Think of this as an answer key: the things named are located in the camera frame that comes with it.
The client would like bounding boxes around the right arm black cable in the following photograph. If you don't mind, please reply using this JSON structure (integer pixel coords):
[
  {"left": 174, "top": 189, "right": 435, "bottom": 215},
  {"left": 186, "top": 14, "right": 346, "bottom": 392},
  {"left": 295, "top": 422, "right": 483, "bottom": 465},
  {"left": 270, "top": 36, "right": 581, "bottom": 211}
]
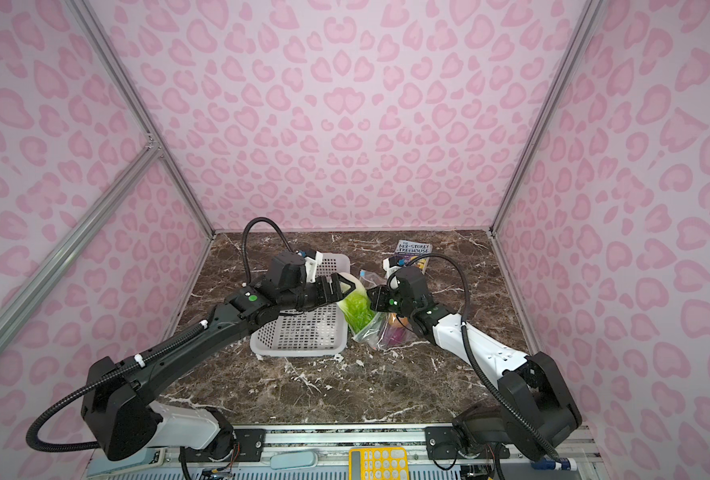
[{"left": 417, "top": 253, "right": 563, "bottom": 463}]

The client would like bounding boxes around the yellow toy potato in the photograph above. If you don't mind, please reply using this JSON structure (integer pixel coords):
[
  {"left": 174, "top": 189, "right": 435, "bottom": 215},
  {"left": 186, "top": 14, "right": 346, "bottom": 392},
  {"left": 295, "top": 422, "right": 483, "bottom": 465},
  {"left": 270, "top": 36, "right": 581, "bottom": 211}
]
[{"left": 388, "top": 314, "right": 403, "bottom": 329}]

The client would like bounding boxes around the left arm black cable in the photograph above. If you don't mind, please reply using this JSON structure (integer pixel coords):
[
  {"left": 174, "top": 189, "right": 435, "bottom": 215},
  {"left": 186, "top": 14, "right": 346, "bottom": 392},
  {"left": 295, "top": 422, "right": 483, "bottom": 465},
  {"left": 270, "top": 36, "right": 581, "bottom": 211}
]
[{"left": 26, "top": 217, "right": 296, "bottom": 453}]

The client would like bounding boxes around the green white toy cabbage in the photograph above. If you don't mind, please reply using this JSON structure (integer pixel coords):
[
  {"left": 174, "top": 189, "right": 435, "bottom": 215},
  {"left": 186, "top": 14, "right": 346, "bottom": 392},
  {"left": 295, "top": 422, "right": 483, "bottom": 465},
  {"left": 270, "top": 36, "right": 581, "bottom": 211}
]
[{"left": 337, "top": 275, "right": 375, "bottom": 335}]

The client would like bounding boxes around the yellow calculator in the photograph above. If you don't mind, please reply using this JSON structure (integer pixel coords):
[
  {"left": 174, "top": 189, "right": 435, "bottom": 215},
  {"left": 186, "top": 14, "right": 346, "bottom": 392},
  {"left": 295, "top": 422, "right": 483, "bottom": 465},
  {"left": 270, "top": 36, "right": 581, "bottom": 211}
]
[{"left": 348, "top": 446, "right": 410, "bottom": 480}]

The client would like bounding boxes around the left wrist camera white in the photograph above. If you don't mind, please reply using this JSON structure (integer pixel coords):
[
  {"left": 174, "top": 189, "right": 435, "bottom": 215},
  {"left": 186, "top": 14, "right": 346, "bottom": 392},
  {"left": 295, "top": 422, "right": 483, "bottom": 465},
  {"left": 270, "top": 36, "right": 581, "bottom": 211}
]
[{"left": 297, "top": 249, "right": 323, "bottom": 283}]

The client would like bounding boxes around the purple toy onion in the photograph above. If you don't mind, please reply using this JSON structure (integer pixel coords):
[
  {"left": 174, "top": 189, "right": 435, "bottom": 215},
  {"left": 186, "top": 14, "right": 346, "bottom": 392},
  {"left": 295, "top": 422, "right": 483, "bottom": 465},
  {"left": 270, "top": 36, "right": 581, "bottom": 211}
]
[{"left": 385, "top": 328, "right": 407, "bottom": 348}]

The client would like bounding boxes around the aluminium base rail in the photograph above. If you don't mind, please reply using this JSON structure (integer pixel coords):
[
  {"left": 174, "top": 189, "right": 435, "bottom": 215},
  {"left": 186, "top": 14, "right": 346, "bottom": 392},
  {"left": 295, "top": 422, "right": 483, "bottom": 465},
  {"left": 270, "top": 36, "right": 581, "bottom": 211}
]
[{"left": 104, "top": 423, "right": 609, "bottom": 479}]

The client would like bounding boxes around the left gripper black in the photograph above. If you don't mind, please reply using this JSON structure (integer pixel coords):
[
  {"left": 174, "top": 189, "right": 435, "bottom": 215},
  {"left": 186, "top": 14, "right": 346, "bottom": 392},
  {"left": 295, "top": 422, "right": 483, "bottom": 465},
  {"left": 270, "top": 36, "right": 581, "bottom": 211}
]
[{"left": 281, "top": 270, "right": 357, "bottom": 313}]

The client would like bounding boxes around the grey remote left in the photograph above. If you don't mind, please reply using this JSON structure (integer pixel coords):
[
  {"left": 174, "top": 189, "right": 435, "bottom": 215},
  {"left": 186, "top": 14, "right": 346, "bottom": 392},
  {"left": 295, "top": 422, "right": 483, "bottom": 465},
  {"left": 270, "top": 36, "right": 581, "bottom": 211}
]
[{"left": 85, "top": 448, "right": 166, "bottom": 479}]

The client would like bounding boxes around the clear zip top bag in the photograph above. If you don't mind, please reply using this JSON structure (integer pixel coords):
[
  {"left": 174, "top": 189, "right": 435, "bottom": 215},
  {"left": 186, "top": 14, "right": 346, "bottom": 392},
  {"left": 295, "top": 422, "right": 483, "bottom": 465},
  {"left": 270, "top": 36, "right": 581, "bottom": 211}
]
[{"left": 352, "top": 270, "right": 412, "bottom": 350}]

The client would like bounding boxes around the aluminium frame strut left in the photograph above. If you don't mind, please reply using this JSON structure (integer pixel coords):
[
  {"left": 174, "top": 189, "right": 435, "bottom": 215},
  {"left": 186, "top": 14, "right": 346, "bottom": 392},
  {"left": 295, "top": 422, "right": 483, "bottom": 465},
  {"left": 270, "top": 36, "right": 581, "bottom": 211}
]
[{"left": 0, "top": 141, "right": 160, "bottom": 355}]

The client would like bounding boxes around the Treehouse paperback book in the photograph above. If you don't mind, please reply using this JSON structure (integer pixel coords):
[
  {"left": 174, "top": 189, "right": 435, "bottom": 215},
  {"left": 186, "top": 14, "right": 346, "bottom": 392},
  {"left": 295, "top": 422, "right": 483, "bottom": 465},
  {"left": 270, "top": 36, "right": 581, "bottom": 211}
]
[{"left": 394, "top": 240, "right": 433, "bottom": 266}]

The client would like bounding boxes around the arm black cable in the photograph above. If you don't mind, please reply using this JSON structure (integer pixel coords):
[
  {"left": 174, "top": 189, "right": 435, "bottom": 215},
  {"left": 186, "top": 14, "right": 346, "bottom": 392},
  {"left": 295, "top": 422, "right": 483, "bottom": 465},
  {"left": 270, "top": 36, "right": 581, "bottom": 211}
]
[
  {"left": 26, "top": 217, "right": 296, "bottom": 453},
  {"left": 417, "top": 253, "right": 563, "bottom": 463}
]

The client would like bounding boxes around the white perforated plastic basket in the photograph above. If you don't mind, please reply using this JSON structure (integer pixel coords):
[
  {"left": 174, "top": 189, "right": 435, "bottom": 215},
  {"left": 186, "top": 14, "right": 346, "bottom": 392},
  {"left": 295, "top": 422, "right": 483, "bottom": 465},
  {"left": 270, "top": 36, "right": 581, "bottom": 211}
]
[{"left": 247, "top": 251, "right": 347, "bottom": 358}]

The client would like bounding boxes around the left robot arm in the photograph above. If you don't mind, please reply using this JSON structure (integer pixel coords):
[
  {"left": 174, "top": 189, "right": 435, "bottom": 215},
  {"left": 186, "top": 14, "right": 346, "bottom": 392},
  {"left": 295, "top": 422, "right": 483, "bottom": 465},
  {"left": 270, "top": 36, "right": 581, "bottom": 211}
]
[{"left": 81, "top": 251, "right": 357, "bottom": 461}]

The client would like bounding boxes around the light blue oval case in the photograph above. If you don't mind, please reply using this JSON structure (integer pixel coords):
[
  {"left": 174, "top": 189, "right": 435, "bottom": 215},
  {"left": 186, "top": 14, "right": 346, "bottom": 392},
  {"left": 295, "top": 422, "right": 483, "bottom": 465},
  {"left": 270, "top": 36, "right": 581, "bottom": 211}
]
[{"left": 270, "top": 450, "right": 318, "bottom": 470}]

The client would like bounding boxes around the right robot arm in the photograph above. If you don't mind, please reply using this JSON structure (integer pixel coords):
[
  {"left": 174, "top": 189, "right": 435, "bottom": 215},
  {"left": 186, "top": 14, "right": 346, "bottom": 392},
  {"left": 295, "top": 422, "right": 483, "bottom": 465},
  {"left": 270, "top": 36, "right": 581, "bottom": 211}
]
[{"left": 367, "top": 266, "right": 582, "bottom": 461}]

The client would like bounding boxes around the blue white marker pen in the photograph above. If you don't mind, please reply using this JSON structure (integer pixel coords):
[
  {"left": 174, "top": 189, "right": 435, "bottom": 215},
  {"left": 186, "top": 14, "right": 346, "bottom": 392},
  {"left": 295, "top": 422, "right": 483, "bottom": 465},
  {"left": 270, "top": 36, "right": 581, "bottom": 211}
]
[{"left": 531, "top": 457, "right": 578, "bottom": 471}]

